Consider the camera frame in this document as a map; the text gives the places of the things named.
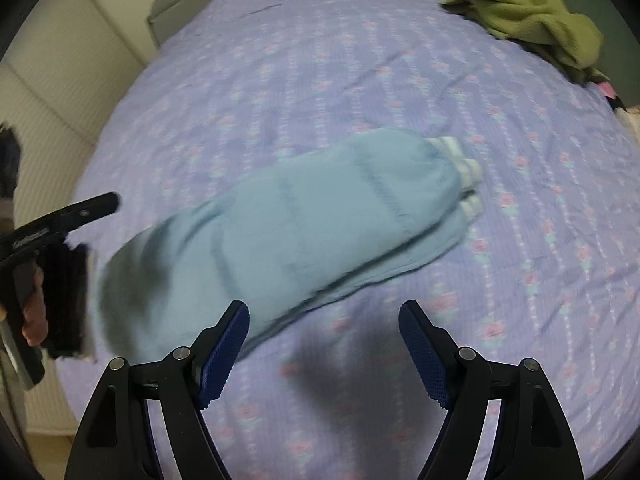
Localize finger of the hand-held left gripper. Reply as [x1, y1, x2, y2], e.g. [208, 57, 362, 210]
[0, 192, 122, 266]

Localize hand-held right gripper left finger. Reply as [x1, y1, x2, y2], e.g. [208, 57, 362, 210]
[64, 300, 250, 480]

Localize person's left hand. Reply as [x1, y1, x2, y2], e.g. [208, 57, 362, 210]
[22, 287, 49, 347]

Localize grey bed headboard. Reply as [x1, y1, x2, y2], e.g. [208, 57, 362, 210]
[146, 0, 236, 51]

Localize light blue pants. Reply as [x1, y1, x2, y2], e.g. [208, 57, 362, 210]
[98, 128, 483, 362]

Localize pink and black cloth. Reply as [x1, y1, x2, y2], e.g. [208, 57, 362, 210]
[597, 80, 630, 113]

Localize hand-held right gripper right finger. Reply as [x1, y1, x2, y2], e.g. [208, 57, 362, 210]
[398, 300, 585, 480]

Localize purple floral bed sheet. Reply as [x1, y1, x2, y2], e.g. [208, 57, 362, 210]
[55, 0, 640, 480]

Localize green garment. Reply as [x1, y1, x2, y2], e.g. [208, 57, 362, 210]
[438, 0, 611, 85]

